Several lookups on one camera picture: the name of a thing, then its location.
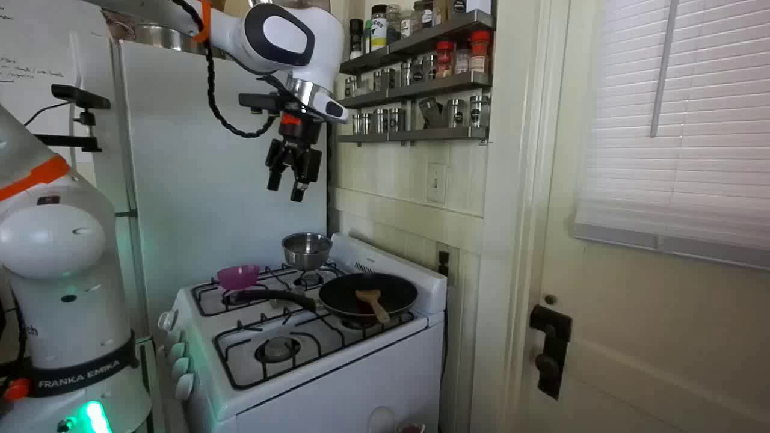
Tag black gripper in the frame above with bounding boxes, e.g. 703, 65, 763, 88
262, 110, 328, 204

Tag silver metal bowl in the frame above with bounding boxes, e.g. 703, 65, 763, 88
279, 232, 334, 272

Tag pink plastic bowl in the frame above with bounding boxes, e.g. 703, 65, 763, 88
215, 262, 267, 294

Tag black frying pan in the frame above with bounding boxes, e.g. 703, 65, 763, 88
222, 272, 422, 328

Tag white refrigerator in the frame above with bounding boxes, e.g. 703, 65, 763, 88
109, 37, 332, 322

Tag black stove grate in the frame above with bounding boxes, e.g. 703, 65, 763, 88
212, 304, 420, 392
191, 262, 339, 320

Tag wooden spatula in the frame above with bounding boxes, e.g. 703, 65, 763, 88
355, 287, 395, 328

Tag dark spice jar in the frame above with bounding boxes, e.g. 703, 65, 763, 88
420, 97, 446, 132

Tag dark glass bottle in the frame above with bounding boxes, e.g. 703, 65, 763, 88
348, 18, 367, 60

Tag large black-lidded spice jar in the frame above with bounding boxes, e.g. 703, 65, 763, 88
367, 3, 393, 55

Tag silver metal pot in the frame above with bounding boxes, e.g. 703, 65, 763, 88
130, 21, 202, 55

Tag red-lidded spice jar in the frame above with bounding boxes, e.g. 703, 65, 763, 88
434, 39, 461, 83
468, 30, 493, 80

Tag white gas stove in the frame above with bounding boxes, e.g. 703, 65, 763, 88
152, 232, 453, 433

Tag black door lock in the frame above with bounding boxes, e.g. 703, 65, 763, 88
527, 300, 575, 403

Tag white blind wand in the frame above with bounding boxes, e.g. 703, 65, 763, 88
647, 0, 682, 139

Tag white window blind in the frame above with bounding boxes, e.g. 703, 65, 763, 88
571, 0, 770, 272

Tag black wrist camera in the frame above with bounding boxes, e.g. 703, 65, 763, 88
237, 90, 285, 116

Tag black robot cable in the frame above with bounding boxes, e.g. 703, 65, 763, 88
202, 43, 279, 142

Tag silver metal wall shelf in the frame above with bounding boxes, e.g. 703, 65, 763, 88
338, 124, 493, 148
339, 9, 497, 77
339, 73, 493, 110

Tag white light switch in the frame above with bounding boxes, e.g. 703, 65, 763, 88
425, 155, 453, 207

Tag orange strap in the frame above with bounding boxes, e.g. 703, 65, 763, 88
194, 0, 218, 49

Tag black camera on stand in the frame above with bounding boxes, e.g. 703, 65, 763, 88
35, 83, 113, 157

